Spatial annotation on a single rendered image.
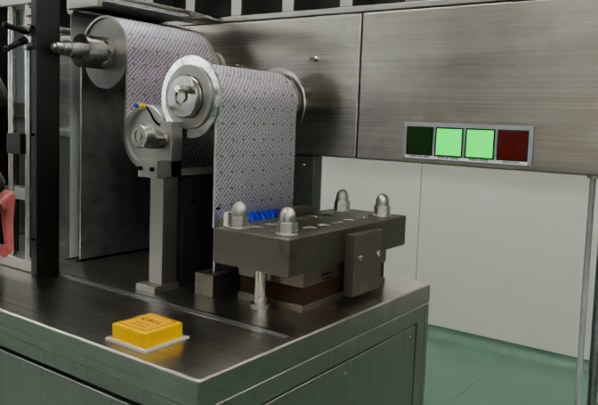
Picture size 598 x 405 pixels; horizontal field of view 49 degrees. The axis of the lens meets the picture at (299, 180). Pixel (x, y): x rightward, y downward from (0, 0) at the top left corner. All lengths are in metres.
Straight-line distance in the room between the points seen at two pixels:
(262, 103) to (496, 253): 2.65
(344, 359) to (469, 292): 2.78
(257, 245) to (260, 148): 0.26
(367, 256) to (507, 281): 2.61
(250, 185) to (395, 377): 0.45
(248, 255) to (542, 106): 0.57
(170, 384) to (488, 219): 3.02
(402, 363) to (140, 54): 0.79
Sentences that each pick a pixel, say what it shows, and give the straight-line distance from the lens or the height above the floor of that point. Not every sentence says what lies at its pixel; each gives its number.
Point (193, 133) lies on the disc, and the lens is 1.19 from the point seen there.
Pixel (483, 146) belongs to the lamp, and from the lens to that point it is 1.24.
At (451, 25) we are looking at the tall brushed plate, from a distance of 1.29.
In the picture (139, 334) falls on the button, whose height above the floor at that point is 0.92.
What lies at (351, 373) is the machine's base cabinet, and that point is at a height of 0.80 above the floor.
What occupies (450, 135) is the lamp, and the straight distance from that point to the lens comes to 1.26.
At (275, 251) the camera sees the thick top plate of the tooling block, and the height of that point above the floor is 1.01.
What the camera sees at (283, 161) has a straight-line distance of 1.31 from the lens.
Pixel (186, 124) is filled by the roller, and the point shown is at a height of 1.20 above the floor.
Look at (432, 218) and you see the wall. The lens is 3.86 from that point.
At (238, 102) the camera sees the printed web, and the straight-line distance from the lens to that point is 1.20.
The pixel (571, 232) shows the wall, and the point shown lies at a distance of 3.62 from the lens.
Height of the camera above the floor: 1.21
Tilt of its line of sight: 5 degrees down
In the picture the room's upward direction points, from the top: 2 degrees clockwise
